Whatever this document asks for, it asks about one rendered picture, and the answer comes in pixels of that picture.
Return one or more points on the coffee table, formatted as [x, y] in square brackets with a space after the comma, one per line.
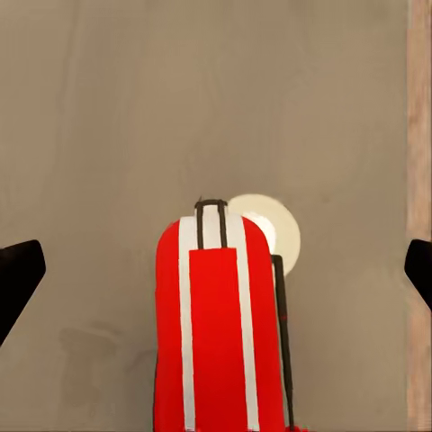
[118, 116]

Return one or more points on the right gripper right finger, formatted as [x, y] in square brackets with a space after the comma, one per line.
[418, 267]

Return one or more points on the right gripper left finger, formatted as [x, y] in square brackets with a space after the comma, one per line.
[22, 267]

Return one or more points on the radio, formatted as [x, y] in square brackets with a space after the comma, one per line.
[219, 293]

